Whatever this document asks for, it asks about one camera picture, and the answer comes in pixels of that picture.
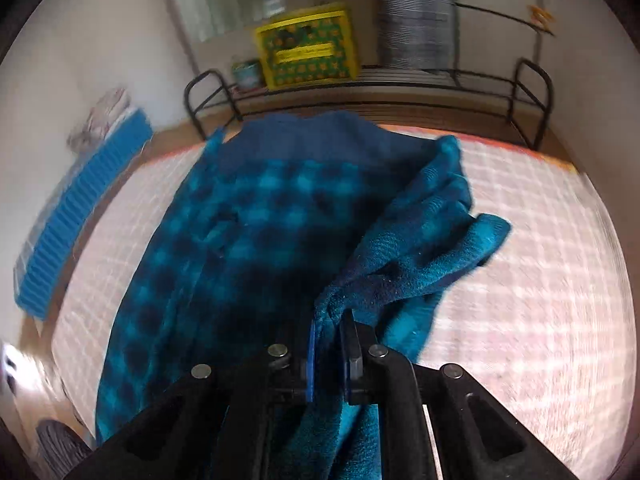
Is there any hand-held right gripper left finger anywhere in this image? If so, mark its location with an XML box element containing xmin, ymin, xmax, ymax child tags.
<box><xmin>65</xmin><ymin>317</ymin><xmax>319</xmax><ymax>480</ymax></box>

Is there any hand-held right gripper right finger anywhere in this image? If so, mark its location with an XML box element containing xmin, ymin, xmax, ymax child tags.
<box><xmin>340</xmin><ymin>309</ymin><xmax>581</xmax><ymax>480</ymax></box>

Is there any blue plaid fleece garment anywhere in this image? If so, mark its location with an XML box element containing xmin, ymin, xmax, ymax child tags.
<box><xmin>95</xmin><ymin>112</ymin><xmax>513</xmax><ymax>480</ymax></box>

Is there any black metal clothes rack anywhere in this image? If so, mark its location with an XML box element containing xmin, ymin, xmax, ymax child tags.
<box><xmin>183</xmin><ymin>0</ymin><xmax>556</xmax><ymax>152</ymax></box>

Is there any pink checked blanket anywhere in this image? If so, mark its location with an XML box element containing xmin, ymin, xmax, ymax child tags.
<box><xmin>50</xmin><ymin>136</ymin><xmax>627</xmax><ymax>480</ymax></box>

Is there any striped slipper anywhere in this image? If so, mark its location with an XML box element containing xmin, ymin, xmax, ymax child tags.
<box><xmin>35</xmin><ymin>420</ymin><xmax>94</xmax><ymax>479</ymax></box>

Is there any blue folding mattress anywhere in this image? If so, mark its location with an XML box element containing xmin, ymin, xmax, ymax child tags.
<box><xmin>15</xmin><ymin>110</ymin><xmax>154</xmax><ymax>319</ymax></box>

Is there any potted plant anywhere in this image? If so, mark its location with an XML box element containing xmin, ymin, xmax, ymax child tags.
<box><xmin>232</xmin><ymin>59</ymin><xmax>264</xmax><ymax>92</ymax></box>

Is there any yellow green crate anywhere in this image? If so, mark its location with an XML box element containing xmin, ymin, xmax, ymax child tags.
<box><xmin>254</xmin><ymin>4</ymin><xmax>362</xmax><ymax>90</ymax></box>

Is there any grey fuzzy garment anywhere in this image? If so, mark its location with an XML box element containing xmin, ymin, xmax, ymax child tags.
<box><xmin>375</xmin><ymin>0</ymin><xmax>457</xmax><ymax>74</ymax></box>

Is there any small orange toy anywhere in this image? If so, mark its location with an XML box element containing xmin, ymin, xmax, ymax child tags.
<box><xmin>529</xmin><ymin>4</ymin><xmax>557</xmax><ymax>37</ymax></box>

